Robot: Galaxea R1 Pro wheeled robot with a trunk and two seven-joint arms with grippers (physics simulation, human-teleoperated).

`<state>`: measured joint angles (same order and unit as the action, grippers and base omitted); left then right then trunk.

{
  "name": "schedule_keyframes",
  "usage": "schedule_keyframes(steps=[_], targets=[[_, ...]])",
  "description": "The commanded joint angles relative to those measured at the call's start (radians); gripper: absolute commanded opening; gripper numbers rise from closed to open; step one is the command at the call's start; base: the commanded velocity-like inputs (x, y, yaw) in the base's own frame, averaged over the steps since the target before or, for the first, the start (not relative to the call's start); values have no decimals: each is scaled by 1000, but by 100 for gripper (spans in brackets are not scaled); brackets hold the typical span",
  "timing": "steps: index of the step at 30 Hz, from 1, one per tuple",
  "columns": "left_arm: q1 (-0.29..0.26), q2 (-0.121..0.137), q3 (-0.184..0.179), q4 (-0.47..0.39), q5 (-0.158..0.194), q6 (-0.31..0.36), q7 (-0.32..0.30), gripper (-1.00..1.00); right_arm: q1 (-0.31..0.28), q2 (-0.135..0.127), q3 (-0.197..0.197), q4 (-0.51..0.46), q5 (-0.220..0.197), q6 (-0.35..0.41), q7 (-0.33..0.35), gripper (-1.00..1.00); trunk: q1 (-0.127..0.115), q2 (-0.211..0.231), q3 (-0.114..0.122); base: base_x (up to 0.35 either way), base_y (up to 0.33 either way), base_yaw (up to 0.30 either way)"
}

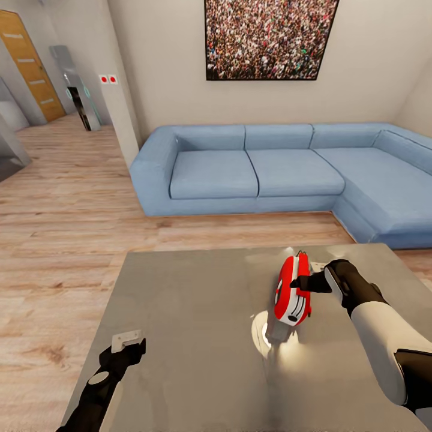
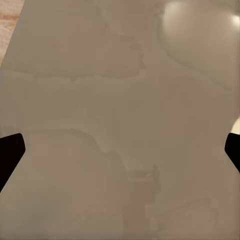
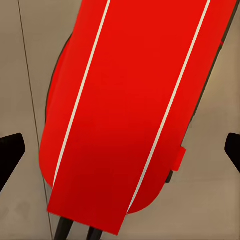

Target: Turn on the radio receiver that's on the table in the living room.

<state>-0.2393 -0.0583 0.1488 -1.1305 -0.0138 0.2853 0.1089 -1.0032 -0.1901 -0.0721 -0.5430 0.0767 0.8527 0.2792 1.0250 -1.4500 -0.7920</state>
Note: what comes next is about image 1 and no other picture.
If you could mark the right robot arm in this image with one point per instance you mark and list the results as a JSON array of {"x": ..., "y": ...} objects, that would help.
[{"x": 400, "y": 357}]

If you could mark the picture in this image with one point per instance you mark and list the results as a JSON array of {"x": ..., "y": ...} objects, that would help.
[{"x": 266, "y": 39}]

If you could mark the radio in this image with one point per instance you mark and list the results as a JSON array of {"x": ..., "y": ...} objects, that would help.
[{"x": 292, "y": 305}]

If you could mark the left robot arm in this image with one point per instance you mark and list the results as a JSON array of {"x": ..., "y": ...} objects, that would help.
[{"x": 100, "y": 398}]

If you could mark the electric switch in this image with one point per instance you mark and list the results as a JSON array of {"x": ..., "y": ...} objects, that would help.
[
  {"x": 104, "y": 79},
  {"x": 112, "y": 79}
]

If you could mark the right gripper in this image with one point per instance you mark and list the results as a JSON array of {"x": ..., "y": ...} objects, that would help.
[{"x": 309, "y": 283}]

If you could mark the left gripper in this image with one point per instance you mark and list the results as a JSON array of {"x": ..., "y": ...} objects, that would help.
[{"x": 131, "y": 355}]

